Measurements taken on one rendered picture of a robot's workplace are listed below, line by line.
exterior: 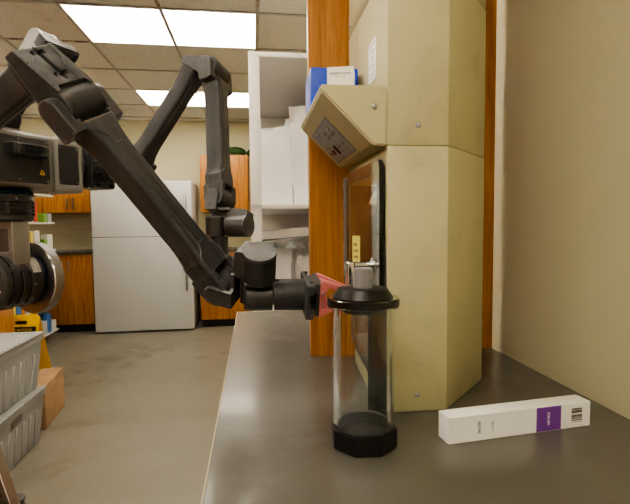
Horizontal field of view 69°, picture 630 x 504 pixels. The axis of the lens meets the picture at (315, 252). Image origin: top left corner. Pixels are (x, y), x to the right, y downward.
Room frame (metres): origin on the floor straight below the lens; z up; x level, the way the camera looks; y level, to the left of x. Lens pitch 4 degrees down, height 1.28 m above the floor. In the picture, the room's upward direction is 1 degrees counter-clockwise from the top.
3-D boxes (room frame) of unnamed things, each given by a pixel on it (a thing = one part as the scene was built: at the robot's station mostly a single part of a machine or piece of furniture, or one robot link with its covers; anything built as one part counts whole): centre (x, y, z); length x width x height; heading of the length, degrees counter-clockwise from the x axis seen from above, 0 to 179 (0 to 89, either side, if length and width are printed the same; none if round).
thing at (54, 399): (2.98, 1.89, 0.14); 0.41 x 0.32 x 0.28; 14
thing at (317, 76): (1.02, -0.04, 1.56); 0.10 x 0.10 x 0.09; 8
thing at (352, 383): (0.69, -0.07, 1.06); 0.11 x 0.11 x 0.21
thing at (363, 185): (0.96, -0.10, 1.19); 0.30 x 0.01 x 0.40; 7
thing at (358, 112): (0.95, -0.05, 1.46); 0.32 x 0.11 x 0.10; 8
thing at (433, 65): (0.97, -0.23, 1.33); 0.32 x 0.25 x 0.77; 8
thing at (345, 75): (0.90, -0.05, 1.54); 0.05 x 0.05 x 0.06; 83
